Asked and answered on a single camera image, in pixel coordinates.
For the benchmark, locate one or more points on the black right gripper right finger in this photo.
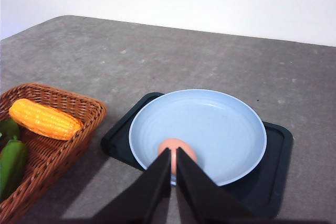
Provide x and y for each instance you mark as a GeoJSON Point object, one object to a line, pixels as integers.
{"type": "Point", "coordinates": [201, 201]}

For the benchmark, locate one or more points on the brown egg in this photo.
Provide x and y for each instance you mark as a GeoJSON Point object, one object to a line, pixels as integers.
{"type": "Point", "coordinates": [173, 144]}

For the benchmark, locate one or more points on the blue round plate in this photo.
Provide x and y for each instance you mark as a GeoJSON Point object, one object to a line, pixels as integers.
{"type": "Point", "coordinates": [228, 137]}

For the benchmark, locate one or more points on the brown wicker basket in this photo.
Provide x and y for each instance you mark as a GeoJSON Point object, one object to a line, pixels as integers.
{"type": "Point", "coordinates": [47, 159]}

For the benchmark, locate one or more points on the black rectangular tray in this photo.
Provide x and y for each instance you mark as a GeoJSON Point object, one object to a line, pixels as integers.
{"type": "Point", "coordinates": [262, 193]}

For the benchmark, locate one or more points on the yellow plastic corn cob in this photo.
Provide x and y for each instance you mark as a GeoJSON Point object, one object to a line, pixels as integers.
{"type": "Point", "coordinates": [44, 120]}

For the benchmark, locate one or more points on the green plastic pepper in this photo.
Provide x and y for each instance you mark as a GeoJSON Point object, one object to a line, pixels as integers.
{"type": "Point", "coordinates": [13, 168]}

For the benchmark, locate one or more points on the dark green plastic vegetable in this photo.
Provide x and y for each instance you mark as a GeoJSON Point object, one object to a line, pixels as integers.
{"type": "Point", "coordinates": [8, 128]}

